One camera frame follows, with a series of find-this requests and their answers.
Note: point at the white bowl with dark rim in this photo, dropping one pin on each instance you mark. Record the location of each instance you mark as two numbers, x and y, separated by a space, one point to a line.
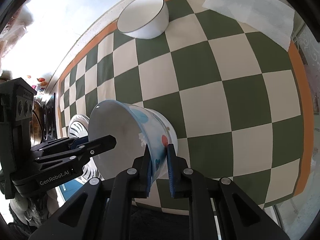
142 15

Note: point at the black gas stove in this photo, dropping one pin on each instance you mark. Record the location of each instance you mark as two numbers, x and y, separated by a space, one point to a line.
51 117

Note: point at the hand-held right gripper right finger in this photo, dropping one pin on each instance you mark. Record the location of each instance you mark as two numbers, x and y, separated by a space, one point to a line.
170 171

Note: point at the colourful wall decorations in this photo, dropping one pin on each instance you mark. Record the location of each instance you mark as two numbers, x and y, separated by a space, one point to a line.
41 82

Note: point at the dark wok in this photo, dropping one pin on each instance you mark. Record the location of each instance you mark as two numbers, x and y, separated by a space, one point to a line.
37 120

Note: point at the white plate with black stripes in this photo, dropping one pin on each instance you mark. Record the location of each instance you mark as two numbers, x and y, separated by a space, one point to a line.
75 123

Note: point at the white paper towel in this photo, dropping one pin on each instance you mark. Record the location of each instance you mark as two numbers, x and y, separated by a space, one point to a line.
250 12

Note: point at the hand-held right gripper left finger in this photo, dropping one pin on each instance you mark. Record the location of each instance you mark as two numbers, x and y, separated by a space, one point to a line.
149 173

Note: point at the white bowl with coloured dots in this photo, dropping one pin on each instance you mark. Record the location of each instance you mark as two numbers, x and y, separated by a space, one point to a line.
112 122

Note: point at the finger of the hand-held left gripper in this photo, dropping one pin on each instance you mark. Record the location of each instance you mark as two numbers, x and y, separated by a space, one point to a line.
100 146
75 142

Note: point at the green checkered tablecloth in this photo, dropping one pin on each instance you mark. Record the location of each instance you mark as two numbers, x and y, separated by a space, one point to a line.
225 105

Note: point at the blue base cabinet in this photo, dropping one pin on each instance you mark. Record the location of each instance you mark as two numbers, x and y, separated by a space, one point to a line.
71 192

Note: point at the person's left forearm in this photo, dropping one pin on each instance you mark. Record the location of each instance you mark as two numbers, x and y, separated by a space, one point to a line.
22 220

